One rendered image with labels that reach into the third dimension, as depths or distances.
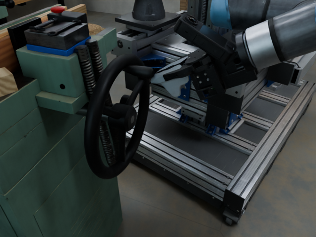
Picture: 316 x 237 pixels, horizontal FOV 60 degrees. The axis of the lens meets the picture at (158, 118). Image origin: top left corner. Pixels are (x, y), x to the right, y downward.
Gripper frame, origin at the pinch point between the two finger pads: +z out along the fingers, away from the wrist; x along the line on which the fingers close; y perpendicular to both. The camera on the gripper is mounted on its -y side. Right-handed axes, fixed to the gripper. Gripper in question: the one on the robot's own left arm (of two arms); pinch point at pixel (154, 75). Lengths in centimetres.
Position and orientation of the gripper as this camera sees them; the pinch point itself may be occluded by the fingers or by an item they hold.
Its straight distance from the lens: 59.5
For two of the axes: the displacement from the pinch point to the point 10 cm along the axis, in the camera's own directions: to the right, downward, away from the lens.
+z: -8.1, 2.3, 5.4
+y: 4.8, 7.9, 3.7
